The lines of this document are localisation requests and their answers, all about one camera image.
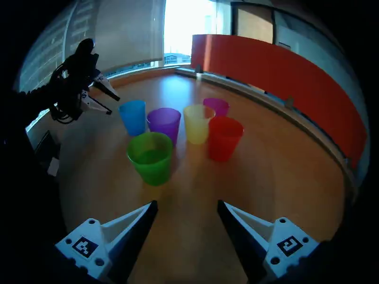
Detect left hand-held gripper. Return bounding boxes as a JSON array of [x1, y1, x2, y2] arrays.
[[49, 38, 121, 120]]

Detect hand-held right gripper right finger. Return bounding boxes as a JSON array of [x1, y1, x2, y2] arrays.
[[217, 199, 320, 284]]

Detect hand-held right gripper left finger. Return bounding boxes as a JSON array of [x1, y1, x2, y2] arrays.
[[54, 200, 158, 284]]

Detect blue plastic cup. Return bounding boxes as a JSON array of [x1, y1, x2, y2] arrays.
[[118, 100, 147, 137]]

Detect purple plastic cup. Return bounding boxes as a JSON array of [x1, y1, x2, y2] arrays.
[[146, 107, 182, 147]]

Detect green plastic cup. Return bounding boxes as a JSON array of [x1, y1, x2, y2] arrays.
[[126, 132, 174, 186]]

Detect yellow plastic cup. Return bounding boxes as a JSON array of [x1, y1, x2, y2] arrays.
[[183, 104, 216, 145]]

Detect red plastic cup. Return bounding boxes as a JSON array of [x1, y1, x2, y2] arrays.
[[207, 115, 244, 162]]

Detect magenta plastic cup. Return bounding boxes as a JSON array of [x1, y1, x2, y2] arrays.
[[203, 98, 230, 118]]

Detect red desk screen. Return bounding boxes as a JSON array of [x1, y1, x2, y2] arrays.
[[190, 34, 368, 170]]

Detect black cable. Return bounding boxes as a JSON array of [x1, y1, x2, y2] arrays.
[[49, 63, 81, 125]]

